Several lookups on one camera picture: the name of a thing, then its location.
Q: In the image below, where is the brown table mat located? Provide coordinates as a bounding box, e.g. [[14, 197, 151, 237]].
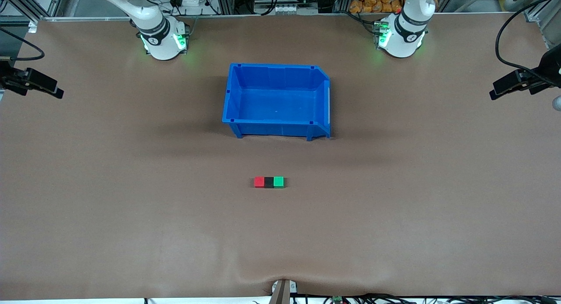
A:
[[0, 13, 561, 301]]

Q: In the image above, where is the blue plastic storage bin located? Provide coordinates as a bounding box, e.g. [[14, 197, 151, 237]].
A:
[[222, 63, 331, 141]]

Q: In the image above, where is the aluminium frame profile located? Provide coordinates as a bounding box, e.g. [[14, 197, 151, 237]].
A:
[[13, 0, 67, 18], [524, 0, 561, 38], [210, 0, 235, 14]]

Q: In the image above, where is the camera mount post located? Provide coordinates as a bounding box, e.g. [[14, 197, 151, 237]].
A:
[[271, 279, 298, 304]]

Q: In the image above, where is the orange packets pile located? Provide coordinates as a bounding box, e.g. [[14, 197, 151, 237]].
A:
[[349, 0, 402, 14]]

